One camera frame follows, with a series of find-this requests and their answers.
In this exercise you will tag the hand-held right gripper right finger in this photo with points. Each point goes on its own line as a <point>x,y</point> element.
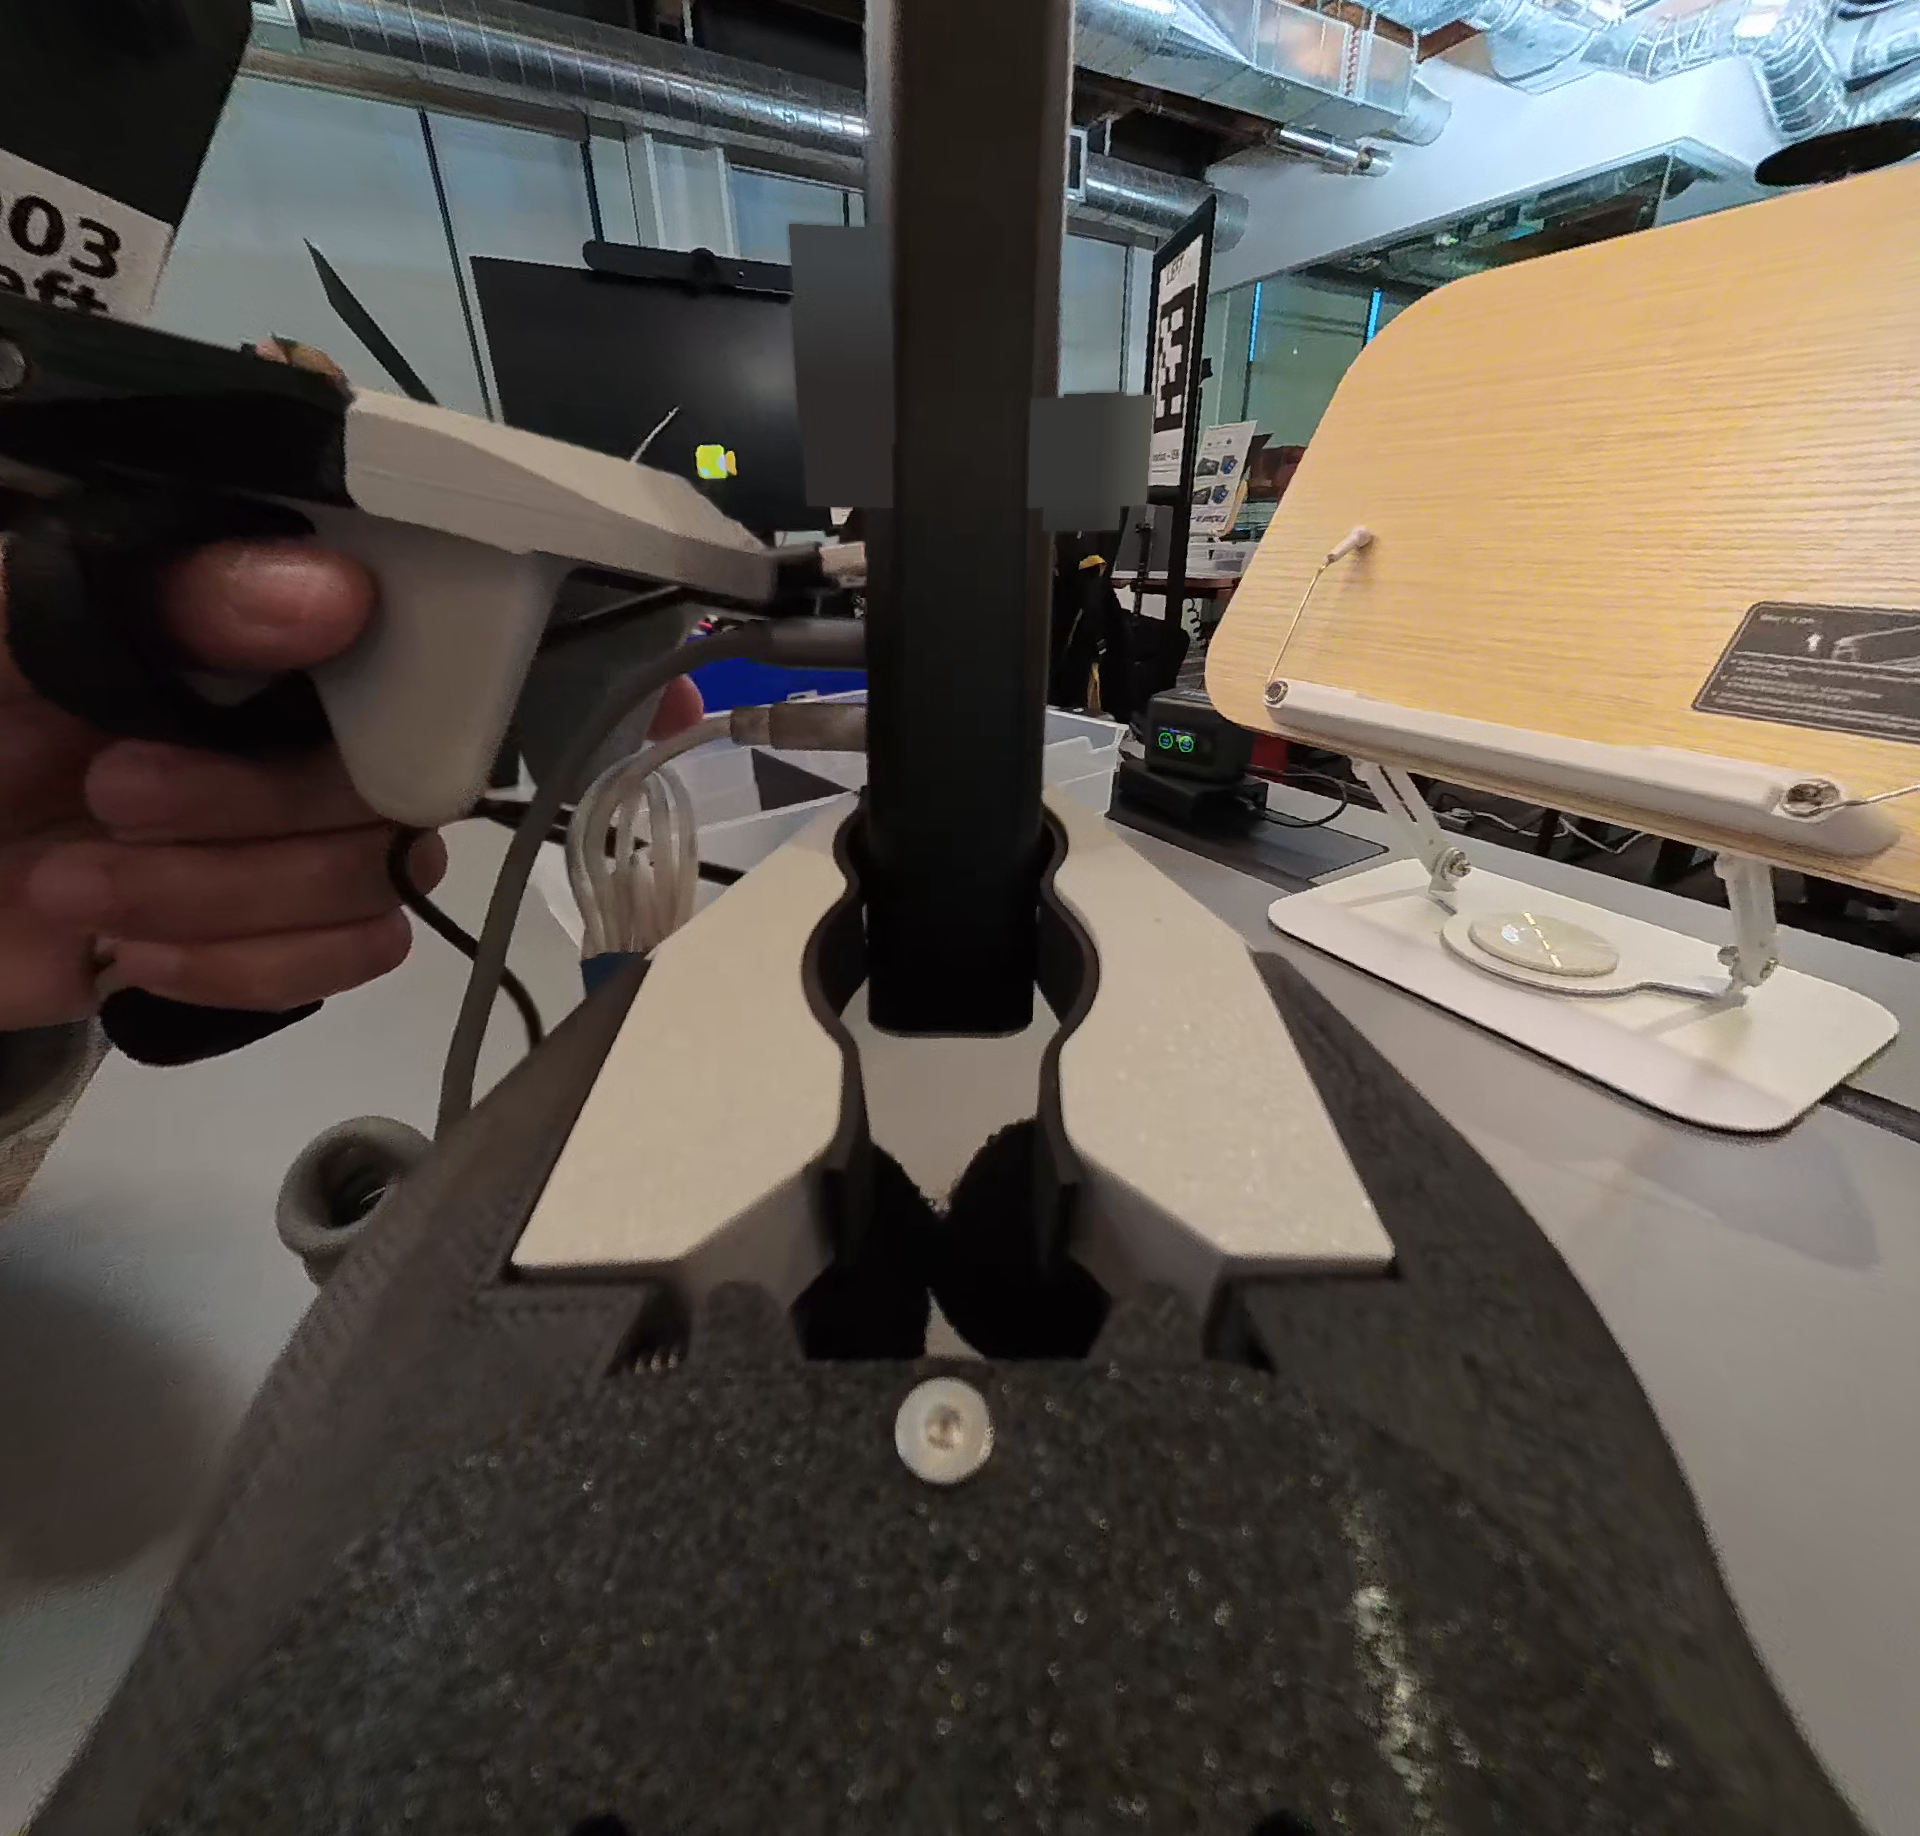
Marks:
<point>1217,1086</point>

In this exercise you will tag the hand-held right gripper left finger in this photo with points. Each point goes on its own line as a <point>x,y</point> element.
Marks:
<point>689,1086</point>

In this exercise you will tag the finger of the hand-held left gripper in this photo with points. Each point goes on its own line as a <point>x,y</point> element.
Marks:
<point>525,493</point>

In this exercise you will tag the clear plastic bin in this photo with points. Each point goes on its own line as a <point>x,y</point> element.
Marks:
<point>1082,755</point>

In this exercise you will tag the black USB hub tower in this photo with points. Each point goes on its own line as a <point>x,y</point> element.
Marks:
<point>970,368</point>

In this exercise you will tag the person's left hand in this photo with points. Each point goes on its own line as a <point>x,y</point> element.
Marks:
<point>226,845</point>

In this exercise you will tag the black desk mat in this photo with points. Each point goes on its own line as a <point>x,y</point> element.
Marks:
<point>1304,856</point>

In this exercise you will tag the black webcam bar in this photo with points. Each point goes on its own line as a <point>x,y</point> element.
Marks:
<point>676,264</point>

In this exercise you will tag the black power station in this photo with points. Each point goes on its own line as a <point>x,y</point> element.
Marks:
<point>1199,778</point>

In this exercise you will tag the framed black-white marker sign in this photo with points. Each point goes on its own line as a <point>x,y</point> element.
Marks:
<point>1177,336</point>

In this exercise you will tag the wooden book stand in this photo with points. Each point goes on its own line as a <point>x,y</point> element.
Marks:
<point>1575,516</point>

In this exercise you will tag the black round lamp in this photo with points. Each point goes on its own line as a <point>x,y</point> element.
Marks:
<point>1847,154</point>

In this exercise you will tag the silver ventilation duct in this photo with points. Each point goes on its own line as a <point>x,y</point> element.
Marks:
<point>602,52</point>

